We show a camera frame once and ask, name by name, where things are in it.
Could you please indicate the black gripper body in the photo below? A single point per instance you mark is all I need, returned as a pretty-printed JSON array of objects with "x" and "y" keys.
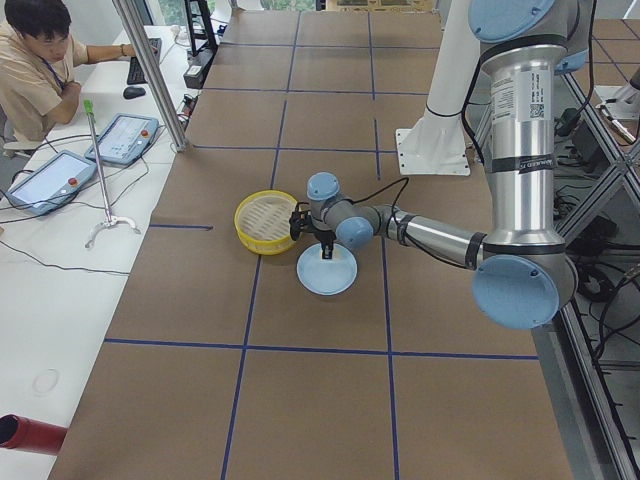
[{"x": 325, "y": 236}]

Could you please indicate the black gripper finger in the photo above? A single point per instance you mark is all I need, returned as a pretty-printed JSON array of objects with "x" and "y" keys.
[{"x": 327, "y": 251}]

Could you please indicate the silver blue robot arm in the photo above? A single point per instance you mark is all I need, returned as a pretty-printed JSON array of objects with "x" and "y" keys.
[{"x": 522, "y": 276}]

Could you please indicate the yellow bamboo steamer basket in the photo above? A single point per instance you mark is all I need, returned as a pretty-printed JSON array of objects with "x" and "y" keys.
[{"x": 261, "y": 222}]

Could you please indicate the light blue plate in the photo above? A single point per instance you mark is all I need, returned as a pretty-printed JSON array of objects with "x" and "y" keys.
[{"x": 326, "y": 276}]

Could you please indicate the vertical blue tape line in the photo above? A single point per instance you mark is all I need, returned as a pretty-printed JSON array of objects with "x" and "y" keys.
[{"x": 390, "y": 361}]

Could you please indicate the black box on table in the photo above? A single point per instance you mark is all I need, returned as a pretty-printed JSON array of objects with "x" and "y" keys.
[{"x": 198, "y": 68}]

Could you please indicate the far teach pendant tablet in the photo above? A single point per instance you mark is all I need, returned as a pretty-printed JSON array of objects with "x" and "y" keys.
[{"x": 126, "y": 138}]

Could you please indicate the teach pendant tablet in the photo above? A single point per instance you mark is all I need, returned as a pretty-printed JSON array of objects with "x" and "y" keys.
[
  {"x": 126, "y": 138},
  {"x": 53, "y": 184}
]

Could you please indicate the horizontal blue tape line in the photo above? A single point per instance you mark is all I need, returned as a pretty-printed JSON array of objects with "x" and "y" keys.
[{"x": 340, "y": 351}]

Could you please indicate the black computer mouse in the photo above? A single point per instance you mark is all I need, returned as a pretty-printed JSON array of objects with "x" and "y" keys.
[{"x": 132, "y": 92}]

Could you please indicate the black keyboard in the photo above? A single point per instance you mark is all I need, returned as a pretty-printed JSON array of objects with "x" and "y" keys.
[{"x": 135, "y": 75}]

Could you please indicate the near teach pendant tablet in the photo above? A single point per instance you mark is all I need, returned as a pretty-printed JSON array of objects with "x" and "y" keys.
[{"x": 53, "y": 184}]

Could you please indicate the seated person beige shirt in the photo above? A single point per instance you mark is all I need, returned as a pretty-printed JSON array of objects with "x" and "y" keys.
[{"x": 38, "y": 57}]

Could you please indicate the red cylinder tube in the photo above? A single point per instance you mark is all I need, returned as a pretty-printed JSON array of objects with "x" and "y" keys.
[{"x": 29, "y": 435}]

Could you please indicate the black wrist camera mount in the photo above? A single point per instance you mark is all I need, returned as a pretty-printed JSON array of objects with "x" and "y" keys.
[{"x": 300, "y": 221}]

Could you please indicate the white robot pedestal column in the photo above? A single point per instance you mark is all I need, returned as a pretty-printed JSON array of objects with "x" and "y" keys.
[{"x": 435, "y": 145}]

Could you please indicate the reacher grabber stick green handle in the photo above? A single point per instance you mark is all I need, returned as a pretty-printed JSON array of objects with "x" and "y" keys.
[{"x": 102, "y": 175}]

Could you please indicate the black stand frame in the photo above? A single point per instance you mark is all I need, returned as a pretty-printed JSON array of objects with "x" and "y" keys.
[{"x": 201, "y": 33}]

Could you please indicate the aluminium frame post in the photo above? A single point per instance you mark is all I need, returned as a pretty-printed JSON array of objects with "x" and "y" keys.
[{"x": 135, "y": 30}]

